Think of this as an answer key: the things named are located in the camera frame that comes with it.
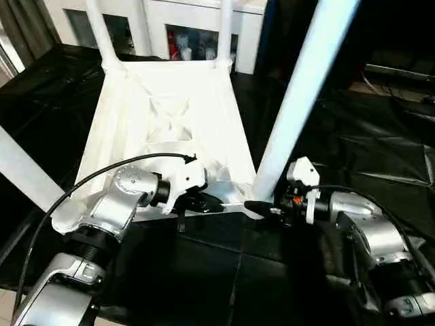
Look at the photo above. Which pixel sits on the white plastic table top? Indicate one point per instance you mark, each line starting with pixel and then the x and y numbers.
pixel 170 102

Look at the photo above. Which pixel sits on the white plastic table leg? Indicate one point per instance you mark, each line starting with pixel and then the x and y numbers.
pixel 23 163
pixel 226 34
pixel 102 34
pixel 299 95

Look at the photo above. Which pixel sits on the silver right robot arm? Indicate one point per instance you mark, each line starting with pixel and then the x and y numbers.
pixel 374 231

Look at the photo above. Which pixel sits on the black mat cloth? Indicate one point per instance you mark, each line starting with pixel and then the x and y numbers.
pixel 204 271

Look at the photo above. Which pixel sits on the long black rod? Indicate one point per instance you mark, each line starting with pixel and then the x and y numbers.
pixel 397 71

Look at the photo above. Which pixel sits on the white display cabinet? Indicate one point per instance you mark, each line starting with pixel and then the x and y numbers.
pixel 153 27

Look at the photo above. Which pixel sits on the dark tall cabinet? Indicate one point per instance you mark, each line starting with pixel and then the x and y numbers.
pixel 391 27

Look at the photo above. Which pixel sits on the grey curtain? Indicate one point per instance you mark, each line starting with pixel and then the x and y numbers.
pixel 27 30

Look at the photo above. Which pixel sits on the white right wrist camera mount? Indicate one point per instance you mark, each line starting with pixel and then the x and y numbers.
pixel 302 169

